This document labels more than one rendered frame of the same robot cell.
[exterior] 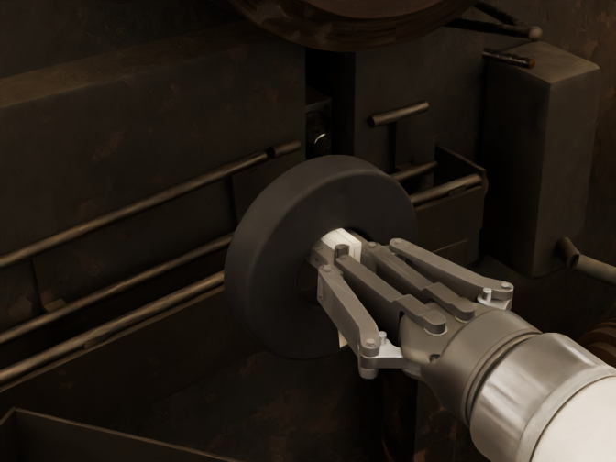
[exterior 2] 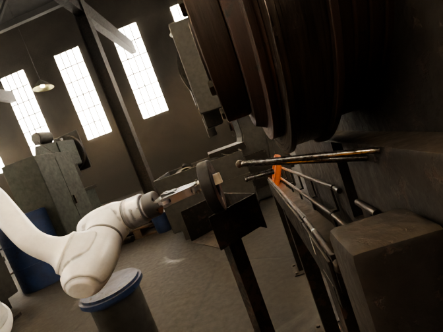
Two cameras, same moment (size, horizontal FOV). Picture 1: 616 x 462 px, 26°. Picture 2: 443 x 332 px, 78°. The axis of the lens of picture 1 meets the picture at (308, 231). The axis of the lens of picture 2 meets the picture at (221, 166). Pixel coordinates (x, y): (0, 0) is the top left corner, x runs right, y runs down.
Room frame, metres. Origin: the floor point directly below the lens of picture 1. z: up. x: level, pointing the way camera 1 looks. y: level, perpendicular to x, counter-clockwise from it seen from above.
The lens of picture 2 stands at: (1.38, -0.56, 0.95)
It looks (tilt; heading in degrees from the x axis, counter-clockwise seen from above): 6 degrees down; 131
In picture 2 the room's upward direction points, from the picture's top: 20 degrees counter-clockwise
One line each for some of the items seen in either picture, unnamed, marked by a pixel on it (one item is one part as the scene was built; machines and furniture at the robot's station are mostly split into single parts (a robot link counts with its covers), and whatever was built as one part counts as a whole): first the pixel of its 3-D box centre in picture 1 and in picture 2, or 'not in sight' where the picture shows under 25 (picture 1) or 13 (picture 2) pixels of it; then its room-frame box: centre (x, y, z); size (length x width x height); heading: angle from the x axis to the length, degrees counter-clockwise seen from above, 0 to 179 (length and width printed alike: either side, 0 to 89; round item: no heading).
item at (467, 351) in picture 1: (467, 350); (160, 201); (0.71, -0.10, 0.84); 0.09 x 0.08 x 0.07; 35
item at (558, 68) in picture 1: (533, 159); (410, 318); (1.30, -0.24, 0.68); 0.11 x 0.08 x 0.24; 35
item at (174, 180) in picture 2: not in sight; (209, 188); (-0.99, 1.79, 0.39); 1.03 x 0.83 x 0.79; 39
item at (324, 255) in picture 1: (320, 267); not in sight; (0.80, -0.01, 0.84); 0.05 x 0.03 x 0.01; 35
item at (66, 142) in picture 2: not in sight; (69, 175); (-6.68, 2.49, 1.36); 1.37 x 1.16 x 2.71; 25
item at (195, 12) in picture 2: not in sight; (213, 49); (1.07, -0.12, 1.11); 0.28 x 0.06 x 0.28; 125
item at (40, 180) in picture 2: not in sight; (60, 209); (-2.76, 0.74, 0.75); 0.70 x 0.48 x 1.50; 125
